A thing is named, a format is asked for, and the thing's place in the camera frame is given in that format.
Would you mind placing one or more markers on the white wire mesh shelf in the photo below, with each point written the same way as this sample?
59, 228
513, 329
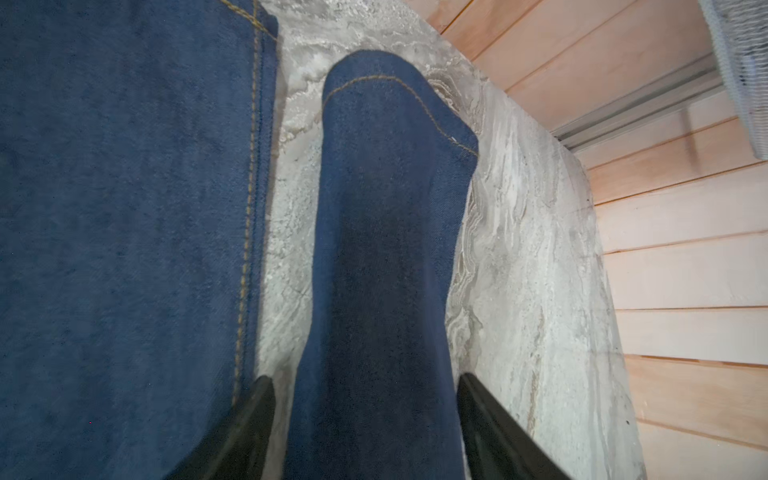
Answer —
738, 30

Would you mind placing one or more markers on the dark blue denim trousers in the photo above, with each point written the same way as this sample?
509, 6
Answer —
135, 158

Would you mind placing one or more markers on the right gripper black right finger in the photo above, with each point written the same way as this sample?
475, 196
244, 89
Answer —
496, 446

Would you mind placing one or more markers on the aluminium frame rail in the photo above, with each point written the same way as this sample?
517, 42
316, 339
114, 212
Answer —
690, 83

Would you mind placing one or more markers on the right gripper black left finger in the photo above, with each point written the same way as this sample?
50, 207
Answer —
237, 447

